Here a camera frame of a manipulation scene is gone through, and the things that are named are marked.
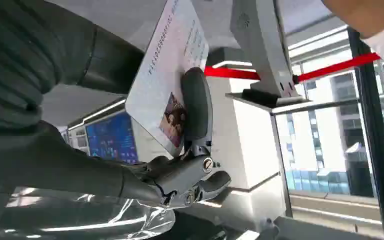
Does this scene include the grey device stand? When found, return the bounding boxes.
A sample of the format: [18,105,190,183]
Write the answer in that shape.
[230,0,309,108]

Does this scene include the blue display screen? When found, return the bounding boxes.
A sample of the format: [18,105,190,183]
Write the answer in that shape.
[85,111,140,165]

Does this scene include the red strap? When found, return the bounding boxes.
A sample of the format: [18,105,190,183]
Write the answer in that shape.
[204,52,382,84]

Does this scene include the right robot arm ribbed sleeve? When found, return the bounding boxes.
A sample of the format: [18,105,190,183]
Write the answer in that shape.
[0,0,97,150]

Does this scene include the clear plastic film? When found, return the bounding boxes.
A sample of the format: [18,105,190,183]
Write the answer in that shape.
[0,187,177,240]

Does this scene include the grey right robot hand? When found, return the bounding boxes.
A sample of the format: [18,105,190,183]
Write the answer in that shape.
[0,26,232,210]

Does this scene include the white pillar cabinet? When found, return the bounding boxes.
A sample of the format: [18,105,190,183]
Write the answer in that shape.
[191,76,293,233]

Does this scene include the black window frame post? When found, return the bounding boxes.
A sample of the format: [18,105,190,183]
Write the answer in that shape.
[346,27,384,240]

